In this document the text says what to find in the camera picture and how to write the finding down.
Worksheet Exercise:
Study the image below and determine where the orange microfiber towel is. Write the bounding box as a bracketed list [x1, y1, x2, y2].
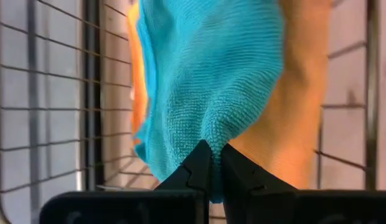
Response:
[127, 0, 334, 190]

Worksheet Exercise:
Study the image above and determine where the teal microfiber towel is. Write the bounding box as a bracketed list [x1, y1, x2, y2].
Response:
[133, 0, 285, 203]

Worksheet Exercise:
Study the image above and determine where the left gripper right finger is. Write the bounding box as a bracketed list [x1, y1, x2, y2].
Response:
[221, 144, 298, 224]

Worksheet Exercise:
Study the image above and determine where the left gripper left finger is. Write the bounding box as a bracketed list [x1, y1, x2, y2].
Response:
[155, 139, 212, 224]

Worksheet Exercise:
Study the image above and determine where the copper wire basket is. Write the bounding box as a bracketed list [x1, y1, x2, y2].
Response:
[0, 0, 386, 224]

